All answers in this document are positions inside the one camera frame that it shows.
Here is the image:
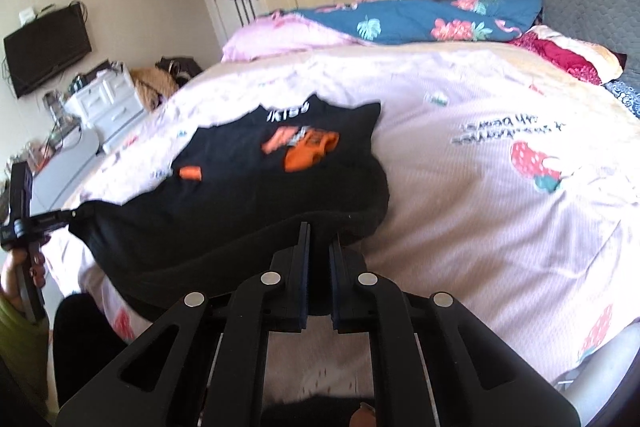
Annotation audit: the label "red floral pillow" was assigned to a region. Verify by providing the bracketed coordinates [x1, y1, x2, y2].
[510, 24, 626, 85]

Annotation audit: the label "blue white patterned pillow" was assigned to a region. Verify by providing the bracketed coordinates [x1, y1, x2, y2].
[602, 79, 640, 118]

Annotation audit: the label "blue floral quilt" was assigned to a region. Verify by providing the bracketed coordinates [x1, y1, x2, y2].
[270, 0, 543, 45]

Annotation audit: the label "pink strawberry print bedsheet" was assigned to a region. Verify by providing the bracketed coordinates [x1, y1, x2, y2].
[45, 42, 640, 403]

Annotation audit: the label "tan clothes pile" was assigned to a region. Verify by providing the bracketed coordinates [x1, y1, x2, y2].
[132, 67, 178, 110]

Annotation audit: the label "grey chair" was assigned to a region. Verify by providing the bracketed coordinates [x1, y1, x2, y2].
[30, 127, 101, 212]

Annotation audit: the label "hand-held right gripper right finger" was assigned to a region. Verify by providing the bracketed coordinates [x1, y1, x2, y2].
[330, 234, 581, 427]

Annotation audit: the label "person's left hand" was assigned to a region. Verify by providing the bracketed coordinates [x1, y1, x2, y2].
[0, 252, 47, 310]

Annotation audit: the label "person's black trousers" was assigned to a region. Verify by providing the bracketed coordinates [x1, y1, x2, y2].
[52, 294, 131, 408]

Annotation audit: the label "pink pillow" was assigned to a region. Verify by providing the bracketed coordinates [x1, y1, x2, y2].
[221, 14, 371, 62]

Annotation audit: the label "person's green sleeved left forearm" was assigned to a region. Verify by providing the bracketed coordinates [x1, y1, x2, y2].
[0, 294, 51, 413]

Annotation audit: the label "dark bag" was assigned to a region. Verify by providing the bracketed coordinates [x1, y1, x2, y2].
[155, 56, 203, 88]

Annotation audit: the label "black long-sleeve shirt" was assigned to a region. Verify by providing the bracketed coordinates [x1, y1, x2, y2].
[67, 94, 391, 313]

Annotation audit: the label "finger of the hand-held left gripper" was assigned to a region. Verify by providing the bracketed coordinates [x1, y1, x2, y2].
[22, 207, 91, 240]

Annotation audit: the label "white drawer cabinet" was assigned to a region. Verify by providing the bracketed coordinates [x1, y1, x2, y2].
[64, 69, 143, 142]

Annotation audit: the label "black flat television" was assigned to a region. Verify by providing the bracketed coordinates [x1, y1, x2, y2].
[2, 3, 93, 99]

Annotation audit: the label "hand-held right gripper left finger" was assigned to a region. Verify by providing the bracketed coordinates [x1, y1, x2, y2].
[55, 223, 311, 427]

